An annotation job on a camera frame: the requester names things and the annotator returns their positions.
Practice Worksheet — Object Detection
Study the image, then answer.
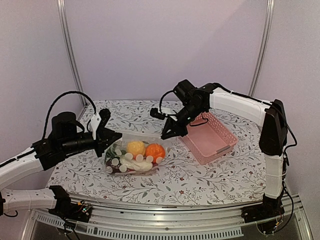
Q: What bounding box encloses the orange toy fruit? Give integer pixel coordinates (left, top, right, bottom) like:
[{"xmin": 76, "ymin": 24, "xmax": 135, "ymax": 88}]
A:
[{"xmin": 145, "ymin": 143, "xmax": 166, "ymax": 164}]

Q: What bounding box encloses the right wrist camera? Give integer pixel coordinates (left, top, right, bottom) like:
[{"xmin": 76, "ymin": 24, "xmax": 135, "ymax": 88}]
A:
[{"xmin": 150, "ymin": 107, "xmax": 177, "ymax": 120}]

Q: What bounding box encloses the pink plastic basket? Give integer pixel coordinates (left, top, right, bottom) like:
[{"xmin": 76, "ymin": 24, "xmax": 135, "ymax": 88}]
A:
[{"xmin": 180, "ymin": 112, "xmax": 238, "ymax": 165}]

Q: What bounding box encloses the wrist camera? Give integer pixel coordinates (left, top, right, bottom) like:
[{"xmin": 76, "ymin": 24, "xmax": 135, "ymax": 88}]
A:
[
  {"xmin": 88, "ymin": 108, "xmax": 111, "ymax": 140},
  {"xmin": 150, "ymin": 107, "xmax": 177, "ymax": 120}
]

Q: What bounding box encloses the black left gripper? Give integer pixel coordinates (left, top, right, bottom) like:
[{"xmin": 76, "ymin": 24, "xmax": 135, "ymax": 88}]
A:
[{"xmin": 60, "ymin": 127, "xmax": 122, "ymax": 157}]

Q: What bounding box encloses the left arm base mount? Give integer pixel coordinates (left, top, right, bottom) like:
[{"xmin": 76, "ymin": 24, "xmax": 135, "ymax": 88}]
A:
[{"xmin": 48, "ymin": 198, "xmax": 93, "ymax": 223}]

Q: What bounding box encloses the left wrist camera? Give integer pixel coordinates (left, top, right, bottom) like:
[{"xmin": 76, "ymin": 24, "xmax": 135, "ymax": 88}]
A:
[{"xmin": 88, "ymin": 108, "xmax": 111, "ymax": 140}]

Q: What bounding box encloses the floral patterned table mat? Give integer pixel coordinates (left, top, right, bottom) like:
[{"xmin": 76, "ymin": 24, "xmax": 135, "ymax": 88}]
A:
[{"xmin": 48, "ymin": 110, "xmax": 266, "ymax": 206}]

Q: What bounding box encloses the clear zip top bag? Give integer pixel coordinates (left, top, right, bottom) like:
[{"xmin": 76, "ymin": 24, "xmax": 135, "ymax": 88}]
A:
[{"xmin": 103, "ymin": 131, "xmax": 173, "ymax": 176}]

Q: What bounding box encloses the aluminium frame post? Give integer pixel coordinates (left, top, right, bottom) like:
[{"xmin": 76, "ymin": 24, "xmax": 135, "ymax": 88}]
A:
[
  {"xmin": 248, "ymin": 0, "xmax": 275, "ymax": 97},
  {"xmin": 56, "ymin": 0, "xmax": 84, "ymax": 92}
]

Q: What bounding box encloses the white toy radish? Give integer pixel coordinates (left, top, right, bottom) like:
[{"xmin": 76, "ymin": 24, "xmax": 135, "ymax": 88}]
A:
[
  {"xmin": 104, "ymin": 143, "xmax": 127, "ymax": 160},
  {"xmin": 120, "ymin": 158, "xmax": 153, "ymax": 172}
]

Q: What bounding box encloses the left aluminium frame post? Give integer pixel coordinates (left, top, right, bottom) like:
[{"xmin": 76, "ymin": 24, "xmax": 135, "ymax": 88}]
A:
[{"xmin": 56, "ymin": 0, "xmax": 84, "ymax": 92}]

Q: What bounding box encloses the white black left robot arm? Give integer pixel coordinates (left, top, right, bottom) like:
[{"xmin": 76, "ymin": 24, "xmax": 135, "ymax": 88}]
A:
[{"xmin": 0, "ymin": 109, "xmax": 122, "ymax": 221}]

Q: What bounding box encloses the aluminium front rail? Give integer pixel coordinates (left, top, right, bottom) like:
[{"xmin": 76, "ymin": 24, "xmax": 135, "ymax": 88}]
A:
[{"xmin": 22, "ymin": 194, "xmax": 314, "ymax": 240}]

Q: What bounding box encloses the right aluminium frame post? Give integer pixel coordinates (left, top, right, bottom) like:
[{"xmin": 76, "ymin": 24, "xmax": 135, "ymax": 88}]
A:
[{"xmin": 248, "ymin": 0, "xmax": 275, "ymax": 97}]

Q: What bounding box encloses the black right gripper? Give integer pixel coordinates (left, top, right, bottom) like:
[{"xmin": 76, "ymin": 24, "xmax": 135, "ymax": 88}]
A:
[{"xmin": 162, "ymin": 102, "xmax": 206, "ymax": 138}]

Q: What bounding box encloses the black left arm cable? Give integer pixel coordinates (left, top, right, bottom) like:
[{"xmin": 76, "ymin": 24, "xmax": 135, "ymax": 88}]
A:
[{"xmin": 42, "ymin": 90, "xmax": 97, "ymax": 141}]

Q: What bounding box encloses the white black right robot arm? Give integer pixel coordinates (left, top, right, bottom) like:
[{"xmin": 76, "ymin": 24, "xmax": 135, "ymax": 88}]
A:
[{"xmin": 157, "ymin": 79, "xmax": 288, "ymax": 218}]

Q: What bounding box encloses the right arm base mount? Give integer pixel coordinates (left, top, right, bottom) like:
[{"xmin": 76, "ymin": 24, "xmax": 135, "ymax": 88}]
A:
[{"xmin": 241, "ymin": 198, "xmax": 285, "ymax": 223}]

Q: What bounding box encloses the yellow toy fruit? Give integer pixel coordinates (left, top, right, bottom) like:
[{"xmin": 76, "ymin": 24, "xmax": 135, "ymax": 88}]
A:
[{"xmin": 126, "ymin": 141, "xmax": 146, "ymax": 157}]

